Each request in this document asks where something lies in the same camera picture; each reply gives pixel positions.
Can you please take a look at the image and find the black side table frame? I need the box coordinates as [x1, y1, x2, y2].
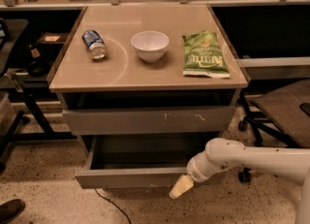
[0, 72, 76, 145]

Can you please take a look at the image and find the blue soda can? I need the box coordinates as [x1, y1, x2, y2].
[82, 30, 107, 60]

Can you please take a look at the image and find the grey drawer cabinet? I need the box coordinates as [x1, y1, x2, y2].
[46, 3, 251, 190]

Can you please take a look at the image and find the white bowl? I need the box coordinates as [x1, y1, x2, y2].
[131, 31, 170, 62]

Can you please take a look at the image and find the green chip bag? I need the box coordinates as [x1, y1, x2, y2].
[182, 31, 230, 79]

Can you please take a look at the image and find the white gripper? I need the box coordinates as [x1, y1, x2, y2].
[169, 152, 229, 199]

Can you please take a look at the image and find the black floor cable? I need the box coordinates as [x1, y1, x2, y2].
[94, 188, 133, 224]

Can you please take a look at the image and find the black left chair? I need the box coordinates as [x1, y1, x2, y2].
[0, 18, 28, 171]

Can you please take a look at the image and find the grey top drawer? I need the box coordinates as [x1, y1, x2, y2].
[62, 106, 236, 135]

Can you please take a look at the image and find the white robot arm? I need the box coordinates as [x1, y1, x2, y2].
[170, 138, 310, 224]

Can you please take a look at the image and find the grey drawer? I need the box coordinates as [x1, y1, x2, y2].
[62, 106, 236, 135]
[76, 132, 218, 189]

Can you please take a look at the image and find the dark shoe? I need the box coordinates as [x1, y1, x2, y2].
[0, 199, 25, 224]

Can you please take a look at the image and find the black office chair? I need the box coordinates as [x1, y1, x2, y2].
[237, 79, 310, 184]

